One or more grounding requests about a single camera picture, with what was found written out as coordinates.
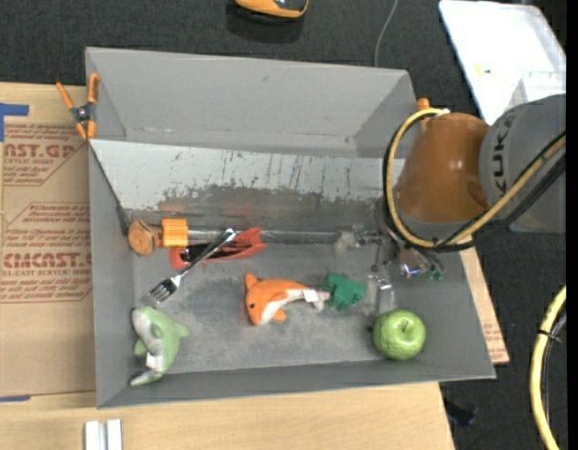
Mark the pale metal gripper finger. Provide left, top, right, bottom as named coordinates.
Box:
left=379, top=281, right=398, bottom=316
left=366, top=273, right=383, bottom=317

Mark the dark green toy block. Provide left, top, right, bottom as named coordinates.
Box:
left=322, top=271, right=368, bottom=311

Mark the green apple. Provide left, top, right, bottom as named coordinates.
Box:
left=372, top=308, right=428, bottom=362

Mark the orange and white toy dolphin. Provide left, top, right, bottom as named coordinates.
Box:
left=243, top=272, right=332, bottom=326

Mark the grey metal bin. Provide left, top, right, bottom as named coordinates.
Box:
left=84, top=46, right=498, bottom=410

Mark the red and black tool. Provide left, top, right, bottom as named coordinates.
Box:
left=168, top=226, right=268, bottom=272

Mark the silver metal fork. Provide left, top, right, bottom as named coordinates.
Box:
left=138, top=227, right=237, bottom=307

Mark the orange bar clamp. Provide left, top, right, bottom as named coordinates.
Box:
left=127, top=217, right=357, bottom=257

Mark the green and white toy dolphin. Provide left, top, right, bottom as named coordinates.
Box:
left=129, top=305, right=192, bottom=388

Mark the brown cardboard board, red print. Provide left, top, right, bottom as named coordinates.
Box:
left=0, top=81, right=511, bottom=405

